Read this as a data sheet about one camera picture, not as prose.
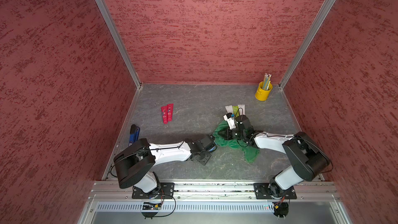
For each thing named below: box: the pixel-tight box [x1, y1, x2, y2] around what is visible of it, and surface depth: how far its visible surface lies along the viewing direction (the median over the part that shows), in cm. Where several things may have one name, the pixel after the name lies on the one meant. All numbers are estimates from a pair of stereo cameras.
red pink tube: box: [166, 103, 175, 122], surface depth 105 cm
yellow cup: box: [254, 81, 273, 102], surface depth 109 cm
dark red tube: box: [160, 105, 168, 124], surface depth 102 cm
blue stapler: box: [128, 123, 140, 147], surface depth 93 cm
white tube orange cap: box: [237, 104, 246, 116], surface depth 109 cm
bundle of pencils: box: [262, 72, 273, 91], surface depth 108 cm
